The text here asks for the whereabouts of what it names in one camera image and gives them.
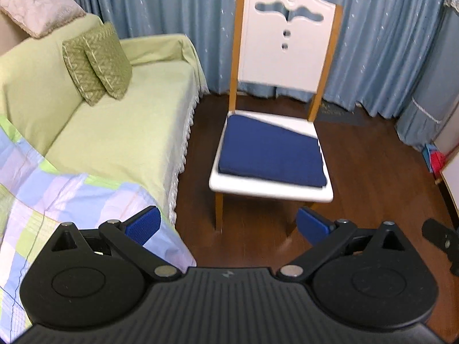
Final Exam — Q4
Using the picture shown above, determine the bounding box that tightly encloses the red blue toy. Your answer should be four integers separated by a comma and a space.
423, 143, 447, 176

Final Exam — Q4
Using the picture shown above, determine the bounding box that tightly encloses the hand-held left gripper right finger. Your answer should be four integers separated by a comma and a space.
276, 207, 406, 282

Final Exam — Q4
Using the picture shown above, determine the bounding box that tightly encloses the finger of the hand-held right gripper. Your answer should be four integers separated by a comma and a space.
421, 218, 459, 276

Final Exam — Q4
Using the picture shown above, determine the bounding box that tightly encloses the green patterned cushion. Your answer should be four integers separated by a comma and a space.
83, 21, 133, 100
62, 30, 108, 107

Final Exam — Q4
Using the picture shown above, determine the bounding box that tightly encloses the blue covered appliance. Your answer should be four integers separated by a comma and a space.
394, 0, 459, 151

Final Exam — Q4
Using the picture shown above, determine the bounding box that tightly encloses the green covered sofa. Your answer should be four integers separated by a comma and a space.
0, 13, 209, 223

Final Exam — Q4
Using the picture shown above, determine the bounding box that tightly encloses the blue curtain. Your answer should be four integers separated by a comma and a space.
68, 0, 459, 119

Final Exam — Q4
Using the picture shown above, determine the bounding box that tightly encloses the white board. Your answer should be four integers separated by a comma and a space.
435, 150, 459, 219

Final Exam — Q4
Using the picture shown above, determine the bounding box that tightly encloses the pale lace cushion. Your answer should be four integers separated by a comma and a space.
0, 0, 87, 39

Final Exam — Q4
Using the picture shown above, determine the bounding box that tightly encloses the checkered blue green blanket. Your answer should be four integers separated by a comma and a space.
0, 115, 197, 316

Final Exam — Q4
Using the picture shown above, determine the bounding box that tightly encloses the white wooden chair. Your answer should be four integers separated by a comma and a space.
209, 0, 343, 239

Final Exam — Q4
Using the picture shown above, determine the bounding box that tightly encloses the navy blue garment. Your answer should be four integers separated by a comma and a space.
218, 115, 328, 188

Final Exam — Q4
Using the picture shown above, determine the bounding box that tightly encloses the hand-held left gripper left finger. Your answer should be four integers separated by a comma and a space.
50, 206, 183, 280

